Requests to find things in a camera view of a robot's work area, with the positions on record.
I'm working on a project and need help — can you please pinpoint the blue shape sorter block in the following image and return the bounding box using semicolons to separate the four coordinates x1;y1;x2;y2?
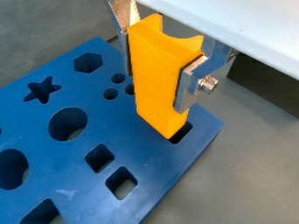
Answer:
0;38;223;224

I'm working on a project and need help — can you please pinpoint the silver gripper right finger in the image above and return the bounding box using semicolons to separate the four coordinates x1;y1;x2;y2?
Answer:
173;36;239;114

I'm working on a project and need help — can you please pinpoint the yellow arch block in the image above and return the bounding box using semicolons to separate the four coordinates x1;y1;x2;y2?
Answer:
128;13;203;139

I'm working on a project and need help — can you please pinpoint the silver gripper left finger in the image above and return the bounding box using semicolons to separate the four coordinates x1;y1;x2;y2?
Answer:
104;0;140;75

